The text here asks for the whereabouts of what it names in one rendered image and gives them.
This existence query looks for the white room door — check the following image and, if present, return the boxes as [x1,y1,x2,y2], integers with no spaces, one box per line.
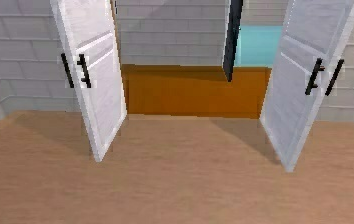
[49,0,128,163]
[259,0,354,173]

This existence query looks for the black door handle bar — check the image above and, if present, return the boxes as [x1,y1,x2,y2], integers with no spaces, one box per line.
[304,57,326,96]
[60,52,75,89]
[324,58,345,97]
[77,53,92,89]

